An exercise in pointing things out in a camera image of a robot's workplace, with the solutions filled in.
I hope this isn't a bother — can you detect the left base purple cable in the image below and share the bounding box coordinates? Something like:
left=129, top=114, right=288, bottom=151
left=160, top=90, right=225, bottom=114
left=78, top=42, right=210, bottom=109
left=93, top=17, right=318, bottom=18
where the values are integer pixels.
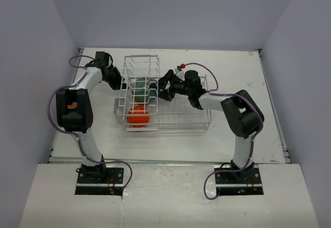
left=103, top=160, right=133, bottom=194

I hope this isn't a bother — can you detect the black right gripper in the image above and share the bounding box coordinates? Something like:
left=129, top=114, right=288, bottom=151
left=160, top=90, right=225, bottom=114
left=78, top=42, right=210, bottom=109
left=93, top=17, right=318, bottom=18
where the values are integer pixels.
left=150, top=70, right=192, bottom=102

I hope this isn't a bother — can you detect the white wire dish rack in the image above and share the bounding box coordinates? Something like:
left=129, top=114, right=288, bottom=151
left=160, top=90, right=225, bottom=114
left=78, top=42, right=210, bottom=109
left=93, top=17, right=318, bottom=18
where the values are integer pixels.
left=114, top=55, right=212, bottom=132

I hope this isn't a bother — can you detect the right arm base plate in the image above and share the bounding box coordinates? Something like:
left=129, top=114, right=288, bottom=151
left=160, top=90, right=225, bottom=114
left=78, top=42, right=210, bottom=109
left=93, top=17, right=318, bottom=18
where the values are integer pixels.
left=215, top=166, right=264, bottom=196

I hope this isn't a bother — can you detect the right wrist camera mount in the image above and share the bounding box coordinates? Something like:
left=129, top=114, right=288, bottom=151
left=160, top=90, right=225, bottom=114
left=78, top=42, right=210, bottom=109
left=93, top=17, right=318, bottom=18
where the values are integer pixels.
left=174, top=64, right=186, bottom=80

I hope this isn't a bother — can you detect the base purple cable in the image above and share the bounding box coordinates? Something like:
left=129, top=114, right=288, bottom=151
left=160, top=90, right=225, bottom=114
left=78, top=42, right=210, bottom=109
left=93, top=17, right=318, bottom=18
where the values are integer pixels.
left=103, top=160, right=133, bottom=194
left=203, top=167, right=249, bottom=200

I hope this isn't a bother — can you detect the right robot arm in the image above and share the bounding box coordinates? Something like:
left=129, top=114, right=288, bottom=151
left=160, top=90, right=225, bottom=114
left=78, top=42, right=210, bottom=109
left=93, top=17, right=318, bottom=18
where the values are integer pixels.
left=158, top=70, right=264, bottom=183

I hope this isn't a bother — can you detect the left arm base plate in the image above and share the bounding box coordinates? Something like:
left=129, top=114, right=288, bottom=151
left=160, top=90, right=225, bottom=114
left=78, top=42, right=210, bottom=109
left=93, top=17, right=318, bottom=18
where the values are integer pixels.
left=75, top=164, right=124, bottom=196

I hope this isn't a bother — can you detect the large orange bowl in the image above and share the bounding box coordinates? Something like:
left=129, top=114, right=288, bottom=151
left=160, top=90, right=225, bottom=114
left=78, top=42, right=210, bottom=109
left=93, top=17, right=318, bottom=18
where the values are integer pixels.
left=67, top=103, right=77, bottom=109

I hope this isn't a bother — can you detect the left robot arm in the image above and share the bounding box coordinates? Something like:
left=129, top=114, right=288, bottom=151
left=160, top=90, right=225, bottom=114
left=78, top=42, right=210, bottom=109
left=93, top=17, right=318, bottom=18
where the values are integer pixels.
left=48, top=51, right=127, bottom=183

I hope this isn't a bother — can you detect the large teal ceramic bowl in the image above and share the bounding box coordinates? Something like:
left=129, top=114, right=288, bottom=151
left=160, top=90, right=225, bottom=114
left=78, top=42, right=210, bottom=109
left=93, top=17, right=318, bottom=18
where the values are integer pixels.
left=131, top=77, right=158, bottom=104

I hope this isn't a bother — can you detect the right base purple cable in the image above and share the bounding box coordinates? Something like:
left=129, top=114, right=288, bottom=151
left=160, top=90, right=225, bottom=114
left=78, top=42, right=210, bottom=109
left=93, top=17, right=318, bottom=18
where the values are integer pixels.
left=203, top=167, right=249, bottom=200

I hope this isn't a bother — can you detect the small orange bowl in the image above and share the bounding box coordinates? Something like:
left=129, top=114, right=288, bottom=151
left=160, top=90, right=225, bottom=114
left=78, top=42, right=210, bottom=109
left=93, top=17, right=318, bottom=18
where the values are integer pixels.
left=127, top=105, right=150, bottom=128

